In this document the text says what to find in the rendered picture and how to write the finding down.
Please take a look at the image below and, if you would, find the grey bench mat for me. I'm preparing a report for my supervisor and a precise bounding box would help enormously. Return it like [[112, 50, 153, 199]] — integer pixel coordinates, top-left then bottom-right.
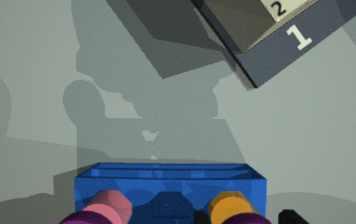
[[0, 0, 356, 224]]

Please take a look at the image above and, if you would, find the blue tube rack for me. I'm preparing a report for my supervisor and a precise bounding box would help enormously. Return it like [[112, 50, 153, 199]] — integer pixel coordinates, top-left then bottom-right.
[[74, 162, 267, 224]]

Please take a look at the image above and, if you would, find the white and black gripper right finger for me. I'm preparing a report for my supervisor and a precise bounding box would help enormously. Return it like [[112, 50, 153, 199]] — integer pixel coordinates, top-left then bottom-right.
[[278, 209, 309, 224]]

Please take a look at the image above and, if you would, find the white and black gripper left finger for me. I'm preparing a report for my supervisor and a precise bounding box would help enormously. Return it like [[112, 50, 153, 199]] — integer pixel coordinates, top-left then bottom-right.
[[194, 211, 211, 224]]

